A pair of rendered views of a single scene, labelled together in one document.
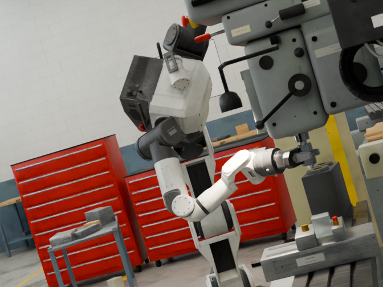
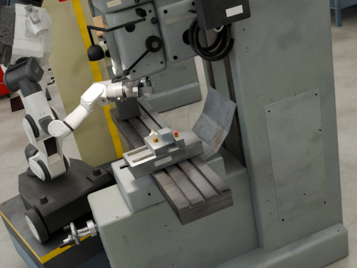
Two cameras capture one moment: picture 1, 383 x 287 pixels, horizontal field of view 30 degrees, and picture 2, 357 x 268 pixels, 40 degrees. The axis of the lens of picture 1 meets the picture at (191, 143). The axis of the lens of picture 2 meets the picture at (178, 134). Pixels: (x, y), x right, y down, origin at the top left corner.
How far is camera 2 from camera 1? 0.90 m
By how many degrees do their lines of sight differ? 37
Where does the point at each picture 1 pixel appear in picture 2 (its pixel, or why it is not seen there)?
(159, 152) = (30, 88)
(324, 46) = (171, 17)
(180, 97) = (37, 40)
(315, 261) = (166, 161)
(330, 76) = (174, 38)
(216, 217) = not seen: hidden behind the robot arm
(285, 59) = (143, 25)
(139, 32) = not seen: outside the picture
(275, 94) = (135, 50)
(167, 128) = (33, 68)
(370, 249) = (198, 150)
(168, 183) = (41, 111)
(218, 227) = not seen: hidden behind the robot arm
